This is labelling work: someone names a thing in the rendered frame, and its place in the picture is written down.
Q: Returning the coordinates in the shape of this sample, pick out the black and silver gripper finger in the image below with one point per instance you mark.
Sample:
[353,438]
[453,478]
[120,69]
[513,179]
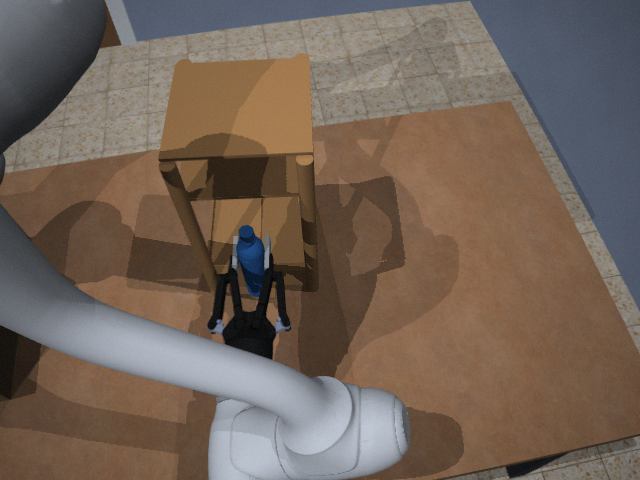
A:
[282,322]
[215,324]

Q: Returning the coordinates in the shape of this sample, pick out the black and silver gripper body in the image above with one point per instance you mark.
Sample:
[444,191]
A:
[261,341]

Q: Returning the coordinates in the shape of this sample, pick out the blue bottle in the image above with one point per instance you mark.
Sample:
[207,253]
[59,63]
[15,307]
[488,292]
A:
[251,252]

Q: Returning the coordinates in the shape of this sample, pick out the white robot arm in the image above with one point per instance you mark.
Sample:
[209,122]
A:
[333,430]

